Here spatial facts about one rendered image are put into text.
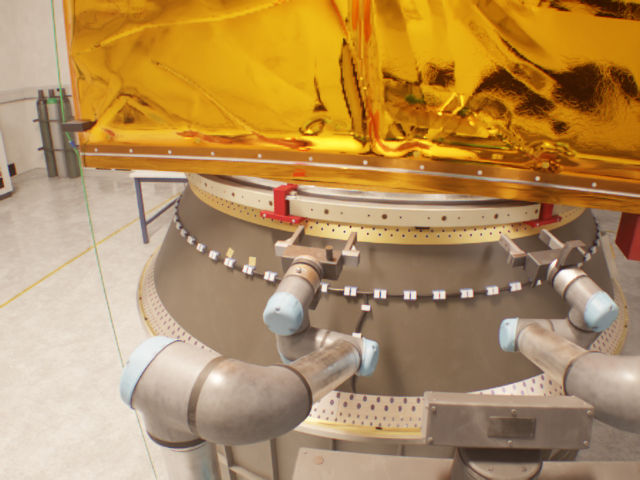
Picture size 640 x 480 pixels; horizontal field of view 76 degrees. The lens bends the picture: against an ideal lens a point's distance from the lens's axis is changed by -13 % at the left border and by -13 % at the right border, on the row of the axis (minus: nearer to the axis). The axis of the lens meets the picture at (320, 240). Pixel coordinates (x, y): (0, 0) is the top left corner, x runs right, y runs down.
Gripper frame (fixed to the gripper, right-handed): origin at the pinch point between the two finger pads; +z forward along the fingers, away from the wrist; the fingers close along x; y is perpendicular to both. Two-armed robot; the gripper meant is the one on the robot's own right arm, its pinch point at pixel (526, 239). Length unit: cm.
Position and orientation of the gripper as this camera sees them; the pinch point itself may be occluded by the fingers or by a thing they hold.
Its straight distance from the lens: 124.2
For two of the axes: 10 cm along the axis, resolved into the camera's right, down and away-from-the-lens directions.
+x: 9.7, -1.0, 2.3
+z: -2.4, -5.4, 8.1
